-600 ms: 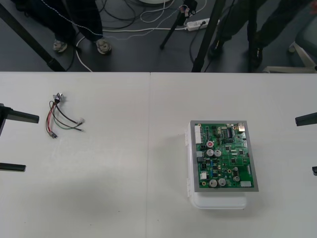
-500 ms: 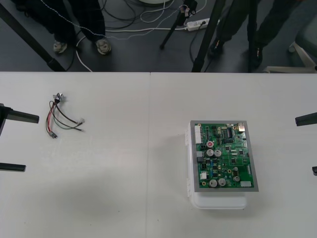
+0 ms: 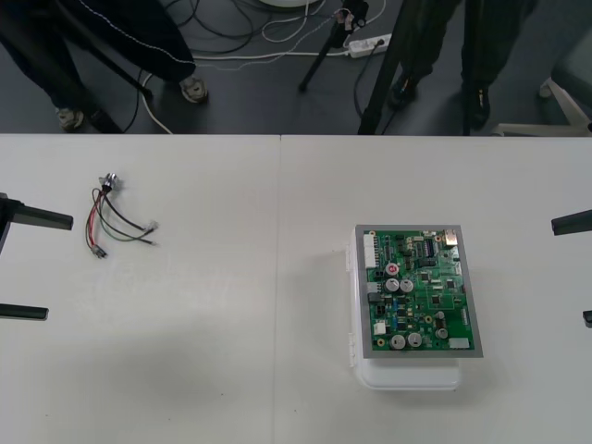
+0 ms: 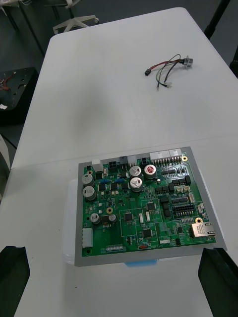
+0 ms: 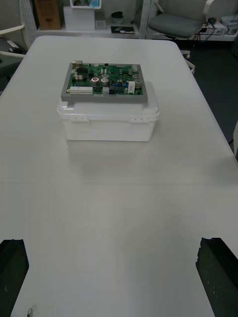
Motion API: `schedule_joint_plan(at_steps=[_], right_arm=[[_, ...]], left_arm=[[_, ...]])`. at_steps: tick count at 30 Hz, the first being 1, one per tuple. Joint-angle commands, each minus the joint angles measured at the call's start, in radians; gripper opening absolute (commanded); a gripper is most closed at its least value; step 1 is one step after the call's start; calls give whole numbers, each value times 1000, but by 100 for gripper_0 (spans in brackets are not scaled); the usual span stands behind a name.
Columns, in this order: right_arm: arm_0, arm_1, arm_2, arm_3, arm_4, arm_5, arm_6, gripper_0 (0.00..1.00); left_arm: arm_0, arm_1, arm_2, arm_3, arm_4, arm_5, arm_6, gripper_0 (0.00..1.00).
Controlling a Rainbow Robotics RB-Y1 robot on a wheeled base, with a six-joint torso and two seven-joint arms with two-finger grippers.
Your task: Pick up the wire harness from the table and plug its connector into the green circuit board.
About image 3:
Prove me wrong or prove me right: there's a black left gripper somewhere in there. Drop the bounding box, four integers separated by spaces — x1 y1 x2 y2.
0 192 74 321

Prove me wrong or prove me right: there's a cable bundle with metal plug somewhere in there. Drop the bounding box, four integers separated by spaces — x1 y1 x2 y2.
84 171 162 260

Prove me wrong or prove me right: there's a white machine base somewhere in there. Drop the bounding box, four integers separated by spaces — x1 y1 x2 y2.
492 41 592 138

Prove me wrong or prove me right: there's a person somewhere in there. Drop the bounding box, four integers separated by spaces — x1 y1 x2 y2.
386 0 528 130
0 0 209 133

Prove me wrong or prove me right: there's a white power strip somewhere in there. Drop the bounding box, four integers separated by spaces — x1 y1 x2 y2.
347 32 393 59

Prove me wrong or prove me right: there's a white round base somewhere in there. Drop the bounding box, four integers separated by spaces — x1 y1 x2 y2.
265 0 325 9

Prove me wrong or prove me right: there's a green circuit board grey frame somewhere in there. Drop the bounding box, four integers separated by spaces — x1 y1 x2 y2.
354 224 486 361

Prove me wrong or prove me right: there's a white floor cable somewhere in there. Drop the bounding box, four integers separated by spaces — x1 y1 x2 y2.
138 45 352 135

